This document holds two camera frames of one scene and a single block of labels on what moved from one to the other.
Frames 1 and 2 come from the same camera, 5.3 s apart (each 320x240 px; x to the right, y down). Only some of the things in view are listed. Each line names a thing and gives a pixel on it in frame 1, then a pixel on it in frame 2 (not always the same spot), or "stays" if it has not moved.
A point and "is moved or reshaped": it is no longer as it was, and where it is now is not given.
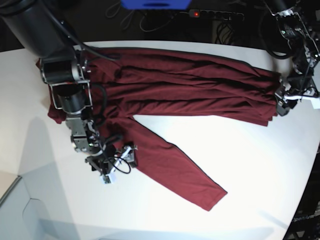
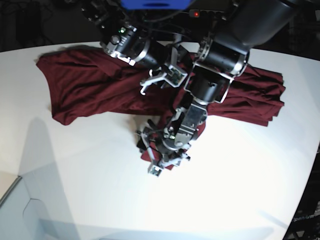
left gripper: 105,163 to 170,54
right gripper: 297,88 to 150,142
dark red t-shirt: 135,81 is moved or reshaped
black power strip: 204,13 stays
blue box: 156,5 stays
